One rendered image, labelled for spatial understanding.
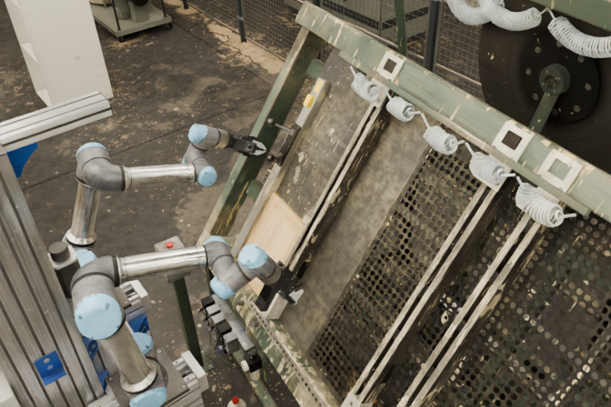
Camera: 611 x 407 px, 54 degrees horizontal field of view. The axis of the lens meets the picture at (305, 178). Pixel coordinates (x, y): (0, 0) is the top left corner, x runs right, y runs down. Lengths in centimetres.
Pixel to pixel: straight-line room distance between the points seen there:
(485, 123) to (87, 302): 126
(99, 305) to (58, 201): 335
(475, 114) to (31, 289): 146
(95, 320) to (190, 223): 280
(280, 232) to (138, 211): 224
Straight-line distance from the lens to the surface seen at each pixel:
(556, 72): 229
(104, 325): 175
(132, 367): 194
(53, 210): 494
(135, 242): 442
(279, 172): 263
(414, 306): 205
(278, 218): 262
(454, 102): 200
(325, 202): 236
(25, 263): 193
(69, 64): 602
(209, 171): 232
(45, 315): 208
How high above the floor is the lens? 288
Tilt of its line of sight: 37 degrees down
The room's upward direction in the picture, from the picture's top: 2 degrees counter-clockwise
